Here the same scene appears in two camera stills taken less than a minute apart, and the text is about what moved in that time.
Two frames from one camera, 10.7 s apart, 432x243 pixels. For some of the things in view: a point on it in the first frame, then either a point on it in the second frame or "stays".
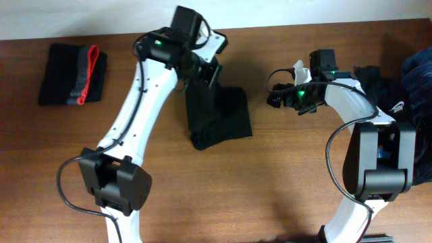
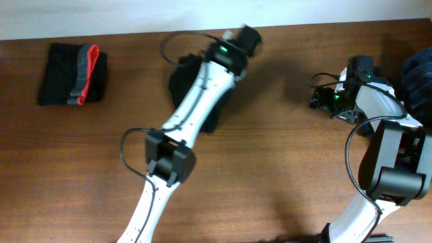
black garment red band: [73, 75] stays
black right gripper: [280, 90] → [327, 104]
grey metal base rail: [376, 238] stays
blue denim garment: [416, 75] stays
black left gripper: [210, 79] → [208, 56]
